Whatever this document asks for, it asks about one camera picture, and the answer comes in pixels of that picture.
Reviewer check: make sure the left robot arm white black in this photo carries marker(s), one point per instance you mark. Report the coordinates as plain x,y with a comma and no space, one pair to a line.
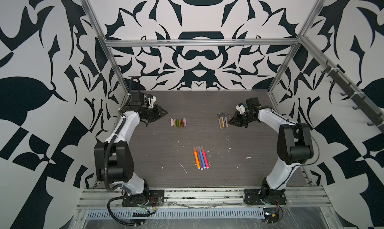
113,159

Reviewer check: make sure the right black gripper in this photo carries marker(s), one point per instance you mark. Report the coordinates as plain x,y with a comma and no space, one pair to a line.
236,121

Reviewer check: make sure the pink red marker pen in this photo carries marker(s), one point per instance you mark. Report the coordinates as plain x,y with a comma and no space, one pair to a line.
205,158

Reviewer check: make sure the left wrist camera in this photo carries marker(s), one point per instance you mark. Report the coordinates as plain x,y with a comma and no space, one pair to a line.
150,101

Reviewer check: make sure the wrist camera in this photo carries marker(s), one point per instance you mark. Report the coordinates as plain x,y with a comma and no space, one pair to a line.
241,108
150,101

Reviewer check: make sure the gold ochre marker pen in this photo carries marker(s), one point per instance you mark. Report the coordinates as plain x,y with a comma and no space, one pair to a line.
219,121

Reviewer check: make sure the aluminium front rail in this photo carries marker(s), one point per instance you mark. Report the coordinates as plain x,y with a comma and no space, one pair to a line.
192,198

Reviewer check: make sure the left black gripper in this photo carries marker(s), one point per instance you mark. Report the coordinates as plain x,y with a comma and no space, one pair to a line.
158,113

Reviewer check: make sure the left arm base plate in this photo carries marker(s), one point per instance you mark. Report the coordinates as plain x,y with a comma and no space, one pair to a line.
142,198

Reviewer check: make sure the blue marker pen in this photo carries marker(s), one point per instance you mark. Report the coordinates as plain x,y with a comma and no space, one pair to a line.
202,159

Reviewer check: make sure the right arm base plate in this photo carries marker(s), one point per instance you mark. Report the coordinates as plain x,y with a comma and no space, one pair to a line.
255,197

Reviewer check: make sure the orange marker pen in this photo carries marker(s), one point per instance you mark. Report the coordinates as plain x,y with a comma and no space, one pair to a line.
196,158

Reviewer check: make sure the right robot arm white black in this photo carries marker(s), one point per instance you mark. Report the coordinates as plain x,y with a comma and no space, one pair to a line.
294,144

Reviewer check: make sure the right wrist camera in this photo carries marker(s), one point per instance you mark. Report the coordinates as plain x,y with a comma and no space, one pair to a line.
241,108

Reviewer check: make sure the circuit board with green light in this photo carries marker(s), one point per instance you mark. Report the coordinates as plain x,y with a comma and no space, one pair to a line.
272,216

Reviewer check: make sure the grey hook rack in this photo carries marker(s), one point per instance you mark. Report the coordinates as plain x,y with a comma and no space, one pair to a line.
351,91

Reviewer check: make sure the purple marker pen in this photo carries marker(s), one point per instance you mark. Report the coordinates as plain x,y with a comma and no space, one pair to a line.
200,160

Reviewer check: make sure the white slotted cable duct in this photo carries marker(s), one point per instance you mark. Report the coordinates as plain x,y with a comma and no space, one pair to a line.
207,213

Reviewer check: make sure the aluminium frame crossbar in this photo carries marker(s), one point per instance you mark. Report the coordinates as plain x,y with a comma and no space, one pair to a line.
199,42

